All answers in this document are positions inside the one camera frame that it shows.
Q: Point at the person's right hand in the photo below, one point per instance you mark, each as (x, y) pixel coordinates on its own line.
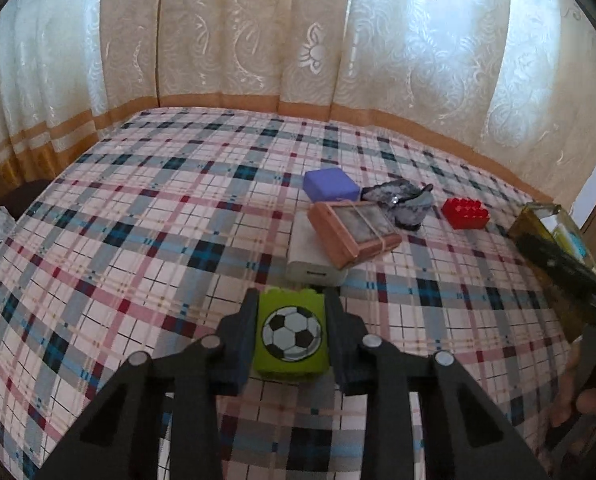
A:
(590, 404)

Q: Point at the green soccer ball block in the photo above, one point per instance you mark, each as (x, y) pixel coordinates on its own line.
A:
(290, 335)

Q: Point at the dark grey patterned pouch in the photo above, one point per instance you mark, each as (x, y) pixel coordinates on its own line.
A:
(402, 200)

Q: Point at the glass box container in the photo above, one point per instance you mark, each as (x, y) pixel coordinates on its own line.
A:
(552, 265)

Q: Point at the plaid bedsheet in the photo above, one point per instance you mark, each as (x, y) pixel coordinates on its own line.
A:
(153, 235)

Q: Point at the red toy building block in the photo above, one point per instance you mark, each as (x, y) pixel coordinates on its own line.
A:
(465, 212)

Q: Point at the brown framed box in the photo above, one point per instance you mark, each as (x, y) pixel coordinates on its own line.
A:
(357, 232)

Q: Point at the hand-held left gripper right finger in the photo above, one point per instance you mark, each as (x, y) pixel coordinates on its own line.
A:
(345, 355)

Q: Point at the cream patterned curtain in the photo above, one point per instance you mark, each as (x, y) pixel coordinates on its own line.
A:
(228, 35)

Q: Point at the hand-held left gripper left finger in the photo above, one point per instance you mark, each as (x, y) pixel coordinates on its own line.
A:
(243, 350)

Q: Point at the purple square box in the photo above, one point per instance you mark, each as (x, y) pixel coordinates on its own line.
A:
(330, 185)

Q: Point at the white power bank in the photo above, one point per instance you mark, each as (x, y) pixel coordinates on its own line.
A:
(308, 260)

